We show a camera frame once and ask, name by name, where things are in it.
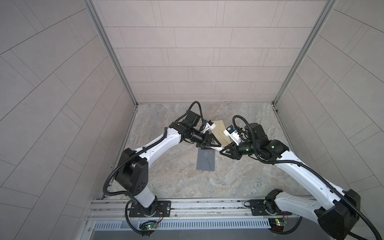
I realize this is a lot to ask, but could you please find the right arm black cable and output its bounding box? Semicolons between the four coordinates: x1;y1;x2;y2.
232;114;382;240

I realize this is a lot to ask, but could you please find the grey envelope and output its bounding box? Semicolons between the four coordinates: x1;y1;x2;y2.
196;148;216;172

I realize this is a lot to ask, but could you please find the metal corner profile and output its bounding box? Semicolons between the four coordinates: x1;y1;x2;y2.
84;0;138;107
272;0;337;107

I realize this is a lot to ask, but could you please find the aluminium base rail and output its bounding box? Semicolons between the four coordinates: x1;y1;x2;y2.
85;198;301;231

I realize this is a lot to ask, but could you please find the left green circuit board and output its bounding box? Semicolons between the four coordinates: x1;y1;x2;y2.
140;221;159;231

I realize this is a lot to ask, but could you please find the right green circuit board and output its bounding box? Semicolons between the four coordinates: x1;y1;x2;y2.
268;218;289;233

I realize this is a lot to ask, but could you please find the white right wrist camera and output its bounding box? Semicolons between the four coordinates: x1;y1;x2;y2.
224;125;242;145

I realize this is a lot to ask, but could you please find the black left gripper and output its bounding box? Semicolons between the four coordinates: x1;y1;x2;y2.
187;128;220;150

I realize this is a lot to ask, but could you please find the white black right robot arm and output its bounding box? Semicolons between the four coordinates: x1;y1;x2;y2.
220;123;362;240

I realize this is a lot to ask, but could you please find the metal corner profile left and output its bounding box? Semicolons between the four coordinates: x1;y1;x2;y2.
84;0;138;107

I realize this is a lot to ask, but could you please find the metal corner profile right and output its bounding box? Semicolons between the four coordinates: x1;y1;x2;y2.
272;0;337;107

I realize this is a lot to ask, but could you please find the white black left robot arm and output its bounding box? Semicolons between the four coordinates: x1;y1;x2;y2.
113;111;221;216

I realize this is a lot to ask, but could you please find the cream yellow envelope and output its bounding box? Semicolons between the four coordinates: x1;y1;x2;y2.
212;120;232;147

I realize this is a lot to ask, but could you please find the green circuit board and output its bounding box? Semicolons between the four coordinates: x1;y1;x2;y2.
140;221;159;231
268;218;289;233

